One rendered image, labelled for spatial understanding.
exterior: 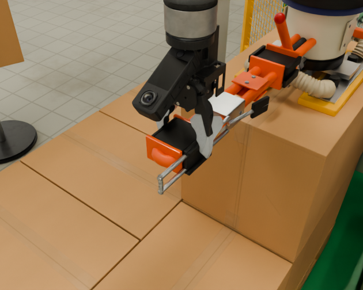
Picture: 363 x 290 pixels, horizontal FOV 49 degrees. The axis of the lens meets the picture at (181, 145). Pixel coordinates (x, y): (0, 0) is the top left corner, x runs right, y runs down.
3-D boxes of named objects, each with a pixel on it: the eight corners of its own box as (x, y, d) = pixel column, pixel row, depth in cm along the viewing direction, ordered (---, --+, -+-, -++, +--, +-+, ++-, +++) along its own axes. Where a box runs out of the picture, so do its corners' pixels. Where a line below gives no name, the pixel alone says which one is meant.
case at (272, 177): (267, 113, 167) (283, 22, 141) (363, 151, 148) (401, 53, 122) (180, 198, 130) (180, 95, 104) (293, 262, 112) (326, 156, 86)
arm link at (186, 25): (196, 16, 51) (148, 2, 54) (196, 49, 53) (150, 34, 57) (228, -1, 55) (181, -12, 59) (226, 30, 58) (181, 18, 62)
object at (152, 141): (176, 134, 75) (175, 113, 72) (208, 149, 72) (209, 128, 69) (146, 157, 70) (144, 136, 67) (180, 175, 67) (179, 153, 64)
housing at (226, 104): (216, 106, 83) (218, 88, 80) (245, 118, 80) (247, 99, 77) (197, 122, 79) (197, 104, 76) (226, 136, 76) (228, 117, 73)
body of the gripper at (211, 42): (225, 95, 66) (231, 26, 59) (195, 119, 61) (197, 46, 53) (188, 81, 70) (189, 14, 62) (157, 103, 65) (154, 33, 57)
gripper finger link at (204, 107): (220, 133, 63) (204, 81, 59) (215, 137, 62) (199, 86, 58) (197, 132, 66) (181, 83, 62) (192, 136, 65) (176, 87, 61)
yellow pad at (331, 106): (344, 54, 122) (348, 39, 119) (377, 64, 118) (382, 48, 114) (296, 103, 102) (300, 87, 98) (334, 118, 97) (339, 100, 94)
